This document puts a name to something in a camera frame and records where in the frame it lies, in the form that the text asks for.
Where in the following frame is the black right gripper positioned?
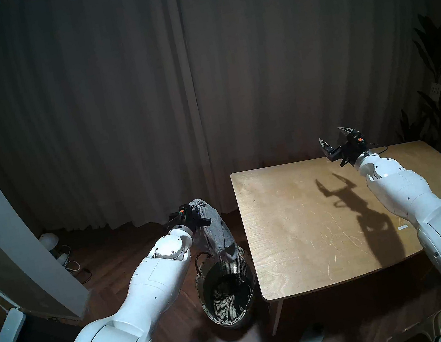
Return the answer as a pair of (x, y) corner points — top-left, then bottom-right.
(317, 123), (371, 171)

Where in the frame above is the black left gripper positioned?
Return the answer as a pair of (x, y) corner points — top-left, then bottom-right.
(174, 201), (214, 234)

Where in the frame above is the grey garment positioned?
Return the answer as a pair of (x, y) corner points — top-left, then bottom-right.
(186, 193), (240, 268)

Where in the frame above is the black white striped garment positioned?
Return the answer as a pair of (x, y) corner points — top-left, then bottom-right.
(209, 276), (246, 326)

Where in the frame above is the woven wicker laundry hamper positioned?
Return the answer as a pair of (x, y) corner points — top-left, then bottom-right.
(190, 241), (265, 334)

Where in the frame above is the light wooden table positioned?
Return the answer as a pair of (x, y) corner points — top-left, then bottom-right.
(229, 137), (441, 339)

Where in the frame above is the long grey curtain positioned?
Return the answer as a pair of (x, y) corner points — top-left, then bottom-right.
(0, 0), (441, 254)

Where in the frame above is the tall dark leafy plant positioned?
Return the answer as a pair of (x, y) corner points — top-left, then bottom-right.
(377, 10), (441, 156)

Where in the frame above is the white mushroom lamp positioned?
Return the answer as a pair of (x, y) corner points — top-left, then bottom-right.
(38, 231), (62, 254)

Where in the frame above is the cream plastic chair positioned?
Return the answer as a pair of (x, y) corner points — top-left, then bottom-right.
(380, 306), (441, 342)

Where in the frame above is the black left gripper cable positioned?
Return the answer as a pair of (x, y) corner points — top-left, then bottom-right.
(161, 214), (185, 231)

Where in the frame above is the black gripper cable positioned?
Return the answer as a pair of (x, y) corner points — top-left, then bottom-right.
(365, 140), (389, 156)
(161, 214), (185, 231)

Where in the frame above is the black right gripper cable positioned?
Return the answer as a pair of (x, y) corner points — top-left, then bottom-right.
(365, 140), (389, 156)

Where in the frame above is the white floor cable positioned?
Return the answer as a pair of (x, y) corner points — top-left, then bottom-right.
(59, 241), (94, 285)

